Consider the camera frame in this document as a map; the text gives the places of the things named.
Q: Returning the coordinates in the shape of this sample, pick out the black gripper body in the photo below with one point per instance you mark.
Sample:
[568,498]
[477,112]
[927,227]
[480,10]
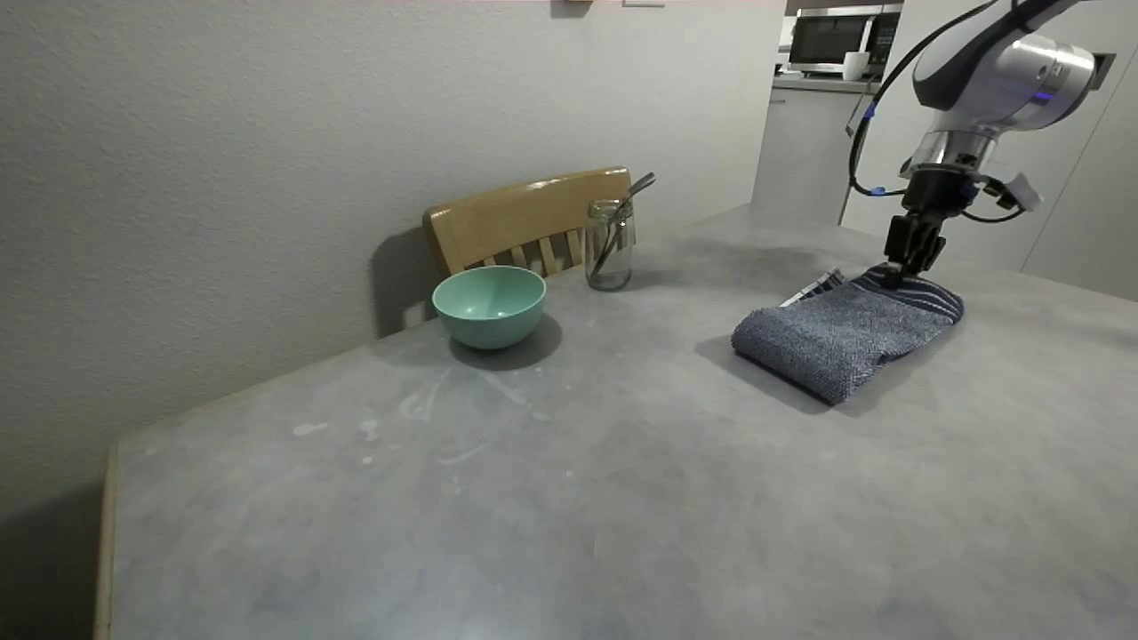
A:
[940,189]

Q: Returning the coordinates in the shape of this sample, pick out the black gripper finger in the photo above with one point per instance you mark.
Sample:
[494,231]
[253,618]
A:
[929,251]
[902,248]

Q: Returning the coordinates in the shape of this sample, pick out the blue striped dish towel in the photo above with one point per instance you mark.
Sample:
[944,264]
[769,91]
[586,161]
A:
[848,331]

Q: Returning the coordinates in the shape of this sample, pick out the white kitchen cabinet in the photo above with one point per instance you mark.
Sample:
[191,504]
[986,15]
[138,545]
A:
[813,146]

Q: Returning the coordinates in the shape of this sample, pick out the white cup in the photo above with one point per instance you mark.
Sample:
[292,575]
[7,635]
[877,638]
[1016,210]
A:
[856,66]

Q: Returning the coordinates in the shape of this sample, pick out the microwave oven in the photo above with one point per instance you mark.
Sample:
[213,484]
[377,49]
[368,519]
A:
[839,37]

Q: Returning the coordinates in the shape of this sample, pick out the metal utensil in jar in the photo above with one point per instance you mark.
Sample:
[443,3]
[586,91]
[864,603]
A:
[637,186]

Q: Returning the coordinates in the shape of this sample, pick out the clear glass jar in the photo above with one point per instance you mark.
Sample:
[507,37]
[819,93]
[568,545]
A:
[611,251]

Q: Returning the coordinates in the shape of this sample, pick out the wooden chair with cutout backrest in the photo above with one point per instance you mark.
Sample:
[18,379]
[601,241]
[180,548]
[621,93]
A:
[520,220]

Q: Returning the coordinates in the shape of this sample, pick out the teal ceramic bowl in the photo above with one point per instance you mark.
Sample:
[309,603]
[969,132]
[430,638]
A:
[487,308]

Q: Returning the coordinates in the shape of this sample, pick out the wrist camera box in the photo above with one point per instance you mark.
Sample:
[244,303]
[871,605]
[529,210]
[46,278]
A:
[1017,195]

